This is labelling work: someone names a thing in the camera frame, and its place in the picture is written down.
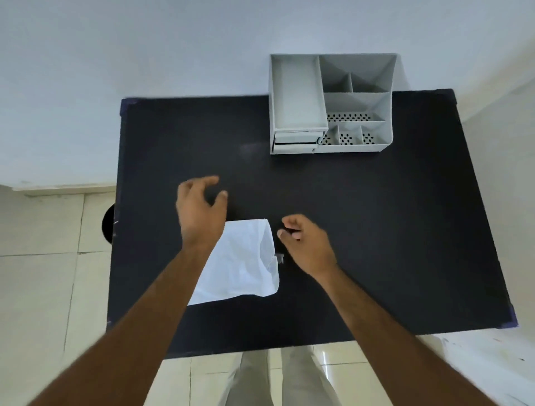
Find person's left hand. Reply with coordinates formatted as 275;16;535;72
176;176;229;252

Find small grey organizer drawer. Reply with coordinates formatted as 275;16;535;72
272;143;321;154
274;132;324;144

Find white paper bag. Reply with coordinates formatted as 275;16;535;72
187;218;280;307

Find grey desk organizer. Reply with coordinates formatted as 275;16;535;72
269;53;397;156

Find person's left leg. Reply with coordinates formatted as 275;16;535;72
217;349;275;406

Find person's left forearm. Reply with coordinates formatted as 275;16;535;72
28;245;224;406

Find person's right leg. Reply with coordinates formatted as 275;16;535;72
280;345;336;406

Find person's right hand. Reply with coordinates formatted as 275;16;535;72
278;214;339;278

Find person's right forearm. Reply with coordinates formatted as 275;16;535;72
308;263;499;406

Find black round object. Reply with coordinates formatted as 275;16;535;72
102;204;116;244

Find person's leg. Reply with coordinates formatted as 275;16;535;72
280;345;336;406
217;349;275;406

